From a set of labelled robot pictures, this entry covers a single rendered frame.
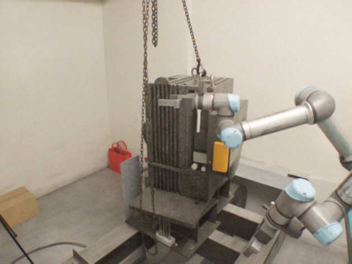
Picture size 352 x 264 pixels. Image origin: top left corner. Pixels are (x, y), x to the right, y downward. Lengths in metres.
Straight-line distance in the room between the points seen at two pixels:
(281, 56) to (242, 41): 0.40
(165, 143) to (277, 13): 1.51
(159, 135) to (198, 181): 0.37
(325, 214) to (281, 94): 1.75
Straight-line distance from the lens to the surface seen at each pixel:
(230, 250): 1.68
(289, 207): 0.78
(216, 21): 2.64
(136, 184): 1.95
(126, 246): 1.88
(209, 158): 1.38
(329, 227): 0.77
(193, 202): 1.60
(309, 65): 2.34
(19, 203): 3.16
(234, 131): 0.92
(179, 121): 1.46
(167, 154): 1.57
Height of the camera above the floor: 1.83
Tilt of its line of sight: 19 degrees down
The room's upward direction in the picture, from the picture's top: straight up
